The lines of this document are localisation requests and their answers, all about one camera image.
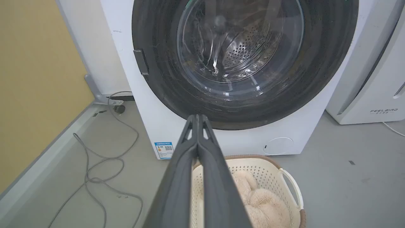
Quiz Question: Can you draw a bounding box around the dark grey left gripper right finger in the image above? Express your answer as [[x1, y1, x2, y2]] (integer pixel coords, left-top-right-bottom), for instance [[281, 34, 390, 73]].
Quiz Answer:
[[197, 115, 252, 228]]

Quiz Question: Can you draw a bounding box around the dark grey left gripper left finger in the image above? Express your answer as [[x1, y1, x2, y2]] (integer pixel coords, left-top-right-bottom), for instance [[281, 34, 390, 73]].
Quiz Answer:
[[142, 115, 199, 228]]

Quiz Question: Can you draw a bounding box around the round black washing machine door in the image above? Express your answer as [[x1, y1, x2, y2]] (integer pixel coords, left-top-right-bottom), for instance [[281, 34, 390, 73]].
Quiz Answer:
[[132, 0, 359, 130]]

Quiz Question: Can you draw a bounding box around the white front-load washing machine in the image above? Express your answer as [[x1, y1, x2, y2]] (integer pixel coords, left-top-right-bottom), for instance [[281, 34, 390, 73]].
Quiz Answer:
[[100, 0, 377, 160]]

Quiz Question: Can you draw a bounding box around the blue energy label sticker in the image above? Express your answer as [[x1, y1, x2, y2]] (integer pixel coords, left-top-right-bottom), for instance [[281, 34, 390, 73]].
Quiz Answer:
[[154, 142, 174, 160]]

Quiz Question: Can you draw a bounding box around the beige plush toy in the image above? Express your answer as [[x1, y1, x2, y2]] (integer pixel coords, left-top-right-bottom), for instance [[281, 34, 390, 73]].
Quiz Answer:
[[200, 171, 291, 228]]

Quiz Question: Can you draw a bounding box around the cream perforated laundry basket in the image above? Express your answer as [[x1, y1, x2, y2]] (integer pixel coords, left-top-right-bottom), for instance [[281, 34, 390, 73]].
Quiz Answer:
[[190, 155, 306, 228]]

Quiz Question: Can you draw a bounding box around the white Feelbird appliance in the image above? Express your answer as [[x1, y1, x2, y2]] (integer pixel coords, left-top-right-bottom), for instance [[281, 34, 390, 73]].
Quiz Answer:
[[326, 0, 405, 125]]

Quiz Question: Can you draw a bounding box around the grey power cable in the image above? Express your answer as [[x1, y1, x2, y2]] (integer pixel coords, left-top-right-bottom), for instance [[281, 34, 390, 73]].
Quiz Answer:
[[47, 91, 143, 228]]

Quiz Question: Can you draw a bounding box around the white thin cable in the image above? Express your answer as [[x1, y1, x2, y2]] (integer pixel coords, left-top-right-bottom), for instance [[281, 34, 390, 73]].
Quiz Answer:
[[382, 122, 405, 137]]

